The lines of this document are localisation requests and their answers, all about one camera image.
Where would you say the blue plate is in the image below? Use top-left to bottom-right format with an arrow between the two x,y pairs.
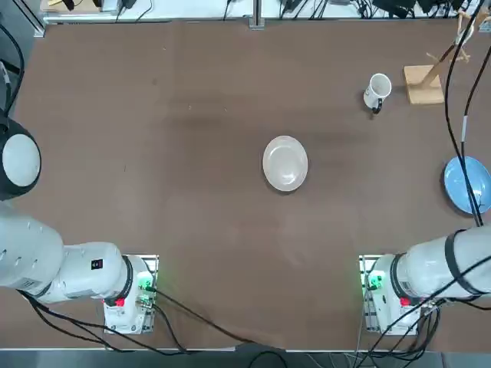
443,156 -> 491,215

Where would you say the white plate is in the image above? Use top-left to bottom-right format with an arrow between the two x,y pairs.
262,134 -> 309,192

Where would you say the white smiley mug black handle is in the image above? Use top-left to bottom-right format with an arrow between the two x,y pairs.
363,73 -> 392,115

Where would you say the metal camera post bracket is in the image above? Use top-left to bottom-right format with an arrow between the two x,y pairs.
249,0 -> 266,31

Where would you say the black robot cable white tape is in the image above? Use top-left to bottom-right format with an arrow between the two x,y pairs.
461,48 -> 491,227

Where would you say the black power cable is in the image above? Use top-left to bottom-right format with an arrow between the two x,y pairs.
152,286 -> 288,368

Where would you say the wooden peg rack stand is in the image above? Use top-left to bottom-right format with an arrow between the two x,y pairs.
403,9 -> 473,105

